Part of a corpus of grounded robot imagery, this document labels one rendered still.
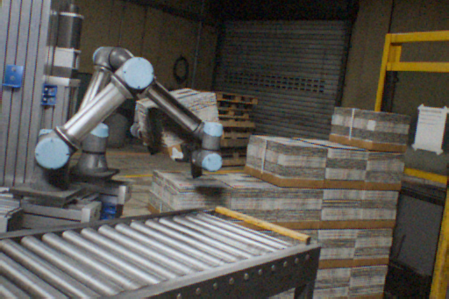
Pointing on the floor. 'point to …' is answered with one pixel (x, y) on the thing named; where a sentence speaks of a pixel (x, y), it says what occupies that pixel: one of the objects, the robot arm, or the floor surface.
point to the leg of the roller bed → (304, 291)
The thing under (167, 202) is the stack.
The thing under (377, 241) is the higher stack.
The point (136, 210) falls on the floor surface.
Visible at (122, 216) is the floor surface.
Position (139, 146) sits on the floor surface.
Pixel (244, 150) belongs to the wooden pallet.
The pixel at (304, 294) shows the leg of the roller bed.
